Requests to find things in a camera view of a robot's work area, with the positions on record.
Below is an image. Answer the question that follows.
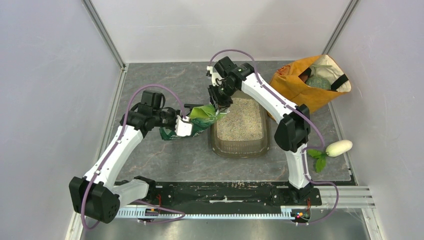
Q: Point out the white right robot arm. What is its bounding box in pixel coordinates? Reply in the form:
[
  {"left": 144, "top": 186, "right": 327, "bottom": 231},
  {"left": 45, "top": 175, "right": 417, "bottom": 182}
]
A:
[{"left": 206, "top": 56, "right": 312, "bottom": 205}]

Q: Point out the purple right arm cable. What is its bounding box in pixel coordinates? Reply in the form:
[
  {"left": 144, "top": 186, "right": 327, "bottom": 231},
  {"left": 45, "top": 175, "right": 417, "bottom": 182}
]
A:
[{"left": 209, "top": 49, "right": 340, "bottom": 225}]

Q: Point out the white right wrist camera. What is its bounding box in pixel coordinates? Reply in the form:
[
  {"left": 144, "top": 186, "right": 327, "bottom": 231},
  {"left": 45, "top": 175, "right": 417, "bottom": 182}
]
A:
[{"left": 206, "top": 66, "right": 223, "bottom": 87}]

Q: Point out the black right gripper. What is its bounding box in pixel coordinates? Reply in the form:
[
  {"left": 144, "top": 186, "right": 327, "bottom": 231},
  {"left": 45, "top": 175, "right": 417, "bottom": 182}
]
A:
[{"left": 207, "top": 82, "right": 237, "bottom": 116}]

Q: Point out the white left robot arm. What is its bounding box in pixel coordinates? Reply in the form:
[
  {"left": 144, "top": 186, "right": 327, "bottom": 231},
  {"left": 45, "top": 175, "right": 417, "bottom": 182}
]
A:
[{"left": 69, "top": 91, "right": 192, "bottom": 230}]

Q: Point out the aluminium frame post left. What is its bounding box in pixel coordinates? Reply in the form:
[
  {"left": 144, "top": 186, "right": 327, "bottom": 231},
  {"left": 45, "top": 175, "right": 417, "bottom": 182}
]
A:
[{"left": 81, "top": 0, "right": 126, "bottom": 69}]

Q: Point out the orange paper tote bag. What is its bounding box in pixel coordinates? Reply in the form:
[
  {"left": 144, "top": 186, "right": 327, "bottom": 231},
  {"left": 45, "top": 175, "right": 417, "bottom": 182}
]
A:
[{"left": 269, "top": 54, "right": 352, "bottom": 113}]

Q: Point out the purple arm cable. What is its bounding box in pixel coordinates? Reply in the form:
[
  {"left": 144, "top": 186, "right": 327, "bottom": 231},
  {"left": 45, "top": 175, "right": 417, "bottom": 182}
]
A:
[
  {"left": 209, "top": 49, "right": 340, "bottom": 225},
  {"left": 80, "top": 83, "right": 187, "bottom": 231}
]

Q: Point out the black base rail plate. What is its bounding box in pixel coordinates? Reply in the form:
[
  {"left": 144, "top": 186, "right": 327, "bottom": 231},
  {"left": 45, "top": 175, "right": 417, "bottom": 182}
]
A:
[{"left": 112, "top": 180, "right": 357, "bottom": 216}]

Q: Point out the brown translucent litter box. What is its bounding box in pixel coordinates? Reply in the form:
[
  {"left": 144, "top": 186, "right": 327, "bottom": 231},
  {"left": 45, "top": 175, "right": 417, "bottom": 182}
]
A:
[{"left": 210, "top": 91, "right": 271, "bottom": 158}]

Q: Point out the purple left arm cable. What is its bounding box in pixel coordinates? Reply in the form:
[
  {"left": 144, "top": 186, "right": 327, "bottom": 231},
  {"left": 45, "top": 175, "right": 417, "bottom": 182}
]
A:
[{"left": 80, "top": 83, "right": 187, "bottom": 231}]

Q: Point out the aluminium frame post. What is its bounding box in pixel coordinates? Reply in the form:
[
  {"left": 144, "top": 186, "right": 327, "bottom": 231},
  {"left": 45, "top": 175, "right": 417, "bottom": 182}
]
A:
[
  {"left": 322, "top": 0, "right": 360, "bottom": 55},
  {"left": 81, "top": 0, "right": 126, "bottom": 69}
]

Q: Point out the white toy radish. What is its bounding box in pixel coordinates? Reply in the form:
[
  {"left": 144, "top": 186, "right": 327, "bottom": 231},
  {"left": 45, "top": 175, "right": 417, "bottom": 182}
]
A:
[{"left": 306, "top": 139, "right": 353, "bottom": 173}]

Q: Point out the aluminium front frame rail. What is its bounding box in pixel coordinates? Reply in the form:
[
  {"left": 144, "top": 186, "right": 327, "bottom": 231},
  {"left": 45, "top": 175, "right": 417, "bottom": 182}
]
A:
[{"left": 75, "top": 185, "right": 376, "bottom": 209}]

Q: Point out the green knitted ball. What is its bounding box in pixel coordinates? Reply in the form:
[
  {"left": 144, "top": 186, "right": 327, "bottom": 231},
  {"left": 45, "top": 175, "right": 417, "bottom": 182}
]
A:
[{"left": 305, "top": 75, "right": 331, "bottom": 90}]

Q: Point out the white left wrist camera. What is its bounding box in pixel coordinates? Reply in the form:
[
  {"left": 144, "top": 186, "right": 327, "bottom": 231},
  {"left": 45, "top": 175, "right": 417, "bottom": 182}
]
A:
[{"left": 175, "top": 115, "right": 193, "bottom": 137}]

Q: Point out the white toothed cable strip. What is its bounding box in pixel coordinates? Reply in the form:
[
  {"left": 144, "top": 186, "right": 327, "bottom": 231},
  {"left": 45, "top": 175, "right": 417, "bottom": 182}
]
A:
[{"left": 115, "top": 205, "right": 295, "bottom": 221}]

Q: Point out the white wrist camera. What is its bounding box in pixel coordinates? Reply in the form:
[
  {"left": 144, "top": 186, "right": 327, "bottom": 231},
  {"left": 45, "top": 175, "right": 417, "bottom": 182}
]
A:
[
  {"left": 175, "top": 115, "right": 193, "bottom": 137},
  {"left": 206, "top": 66, "right": 223, "bottom": 87}
]

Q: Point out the aluminium frame post right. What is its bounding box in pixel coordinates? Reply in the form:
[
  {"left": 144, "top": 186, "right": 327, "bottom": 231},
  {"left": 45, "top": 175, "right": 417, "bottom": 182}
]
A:
[{"left": 322, "top": 0, "right": 360, "bottom": 55}]

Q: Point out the black bag clip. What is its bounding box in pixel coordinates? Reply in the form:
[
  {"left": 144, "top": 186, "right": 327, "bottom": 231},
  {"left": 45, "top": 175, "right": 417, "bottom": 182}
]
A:
[{"left": 183, "top": 103, "right": 203, "bottom": 109}]

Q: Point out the green cat litter bag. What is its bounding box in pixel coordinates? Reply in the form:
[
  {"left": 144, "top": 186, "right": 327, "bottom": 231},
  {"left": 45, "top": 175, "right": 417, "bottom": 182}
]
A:
[{"left": 159, "top": 104, "right": 230, "bottom": 141}]

